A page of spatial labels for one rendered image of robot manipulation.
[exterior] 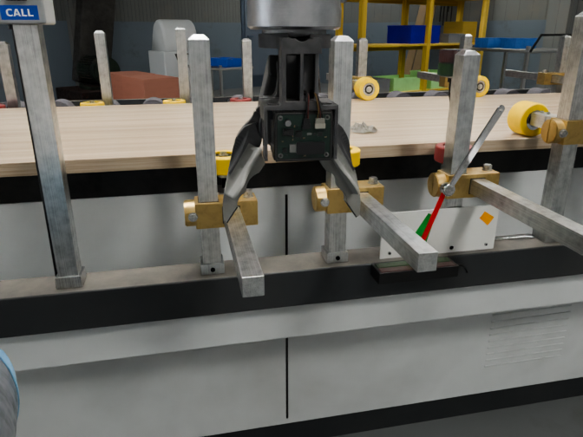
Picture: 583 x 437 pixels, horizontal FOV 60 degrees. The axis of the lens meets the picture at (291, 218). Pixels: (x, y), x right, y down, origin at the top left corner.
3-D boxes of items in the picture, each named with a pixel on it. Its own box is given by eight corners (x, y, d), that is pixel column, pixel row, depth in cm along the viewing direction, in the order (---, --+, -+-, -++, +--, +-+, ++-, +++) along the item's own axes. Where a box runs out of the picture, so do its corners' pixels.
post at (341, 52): (343, 281, 104) (354, 35, 88) (328, 283, 104) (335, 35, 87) (338, 274, 108) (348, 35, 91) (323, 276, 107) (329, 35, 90)
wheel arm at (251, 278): (265, 301, 68) (265, 272, 67) (241, 303, 67) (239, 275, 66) (232, 201, 108) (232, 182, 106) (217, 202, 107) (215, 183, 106)
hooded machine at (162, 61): (152, 115, 723) (142, 19, 678) (188, 112, 755) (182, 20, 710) (170, 121, 674) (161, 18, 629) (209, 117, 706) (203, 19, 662)
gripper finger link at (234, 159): (217, 166, 54) (264, 97, 52) (217, 162, 55) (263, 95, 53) (253, 189, 55) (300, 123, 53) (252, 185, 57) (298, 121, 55)
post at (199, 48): (223, 292, 99) (209, 34, 83) (205, 294, 99) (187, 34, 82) (221, 284, 103) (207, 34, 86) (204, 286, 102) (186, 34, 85)
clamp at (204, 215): (258, 225, 95) (258, 200, 93) (186, 231, 92) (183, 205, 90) (254, 215, 100) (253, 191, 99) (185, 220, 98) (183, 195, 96)
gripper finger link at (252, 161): (201, 223, 51) (253, 148, 49) (204, 204, 57) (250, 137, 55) (227, 238, 52) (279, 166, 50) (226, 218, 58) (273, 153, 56)
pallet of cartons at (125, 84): (139, 132, 606) (132, 69, 581) (193, 148, 521) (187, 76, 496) (65, 141, 552) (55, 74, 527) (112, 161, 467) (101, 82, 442)
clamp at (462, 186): (497, 196, 104) (501, 172, 102) (437, 200, 102) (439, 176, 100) (481, 188, 109) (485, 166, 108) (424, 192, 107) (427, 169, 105)
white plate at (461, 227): (494, 249, 108) (501, 205, 105) (380, 259, 103) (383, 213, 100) (492, 247, 109) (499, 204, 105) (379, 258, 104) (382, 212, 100)
